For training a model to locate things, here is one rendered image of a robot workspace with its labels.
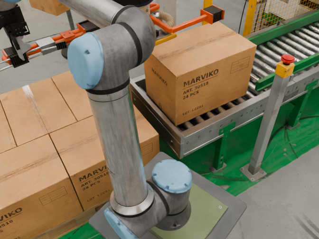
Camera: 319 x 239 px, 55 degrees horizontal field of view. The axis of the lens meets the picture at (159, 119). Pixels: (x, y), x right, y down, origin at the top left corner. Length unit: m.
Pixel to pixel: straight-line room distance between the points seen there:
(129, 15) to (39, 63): 3.09
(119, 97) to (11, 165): 1.35
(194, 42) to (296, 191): 1.31
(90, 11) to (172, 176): 0.62
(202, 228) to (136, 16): 0.89
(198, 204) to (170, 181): 0.31
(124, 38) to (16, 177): 1.37
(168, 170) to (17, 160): 1.13
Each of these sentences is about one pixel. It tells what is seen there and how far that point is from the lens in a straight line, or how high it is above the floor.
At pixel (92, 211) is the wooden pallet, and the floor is 0.10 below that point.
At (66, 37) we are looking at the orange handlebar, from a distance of 1.49.
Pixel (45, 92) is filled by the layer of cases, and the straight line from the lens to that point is 2.44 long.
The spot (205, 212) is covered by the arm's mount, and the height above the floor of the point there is 0.77.
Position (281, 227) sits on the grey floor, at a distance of 2.31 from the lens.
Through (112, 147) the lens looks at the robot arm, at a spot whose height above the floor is 1.34.
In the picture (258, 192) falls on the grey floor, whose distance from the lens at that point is 2.41.
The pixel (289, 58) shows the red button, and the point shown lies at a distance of 1.80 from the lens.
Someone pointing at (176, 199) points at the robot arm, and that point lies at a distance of 1.14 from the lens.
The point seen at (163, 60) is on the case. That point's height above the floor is 0.95.
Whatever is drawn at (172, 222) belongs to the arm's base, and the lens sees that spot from 1.28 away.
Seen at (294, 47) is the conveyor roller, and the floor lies 0.52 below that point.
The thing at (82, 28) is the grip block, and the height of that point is 1.30.
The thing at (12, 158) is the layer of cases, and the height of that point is 0.54.
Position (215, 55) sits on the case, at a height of 0.95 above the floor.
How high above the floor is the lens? 1.97
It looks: 45 degrees down
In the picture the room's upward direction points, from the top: 2 degrees counter-clockwise
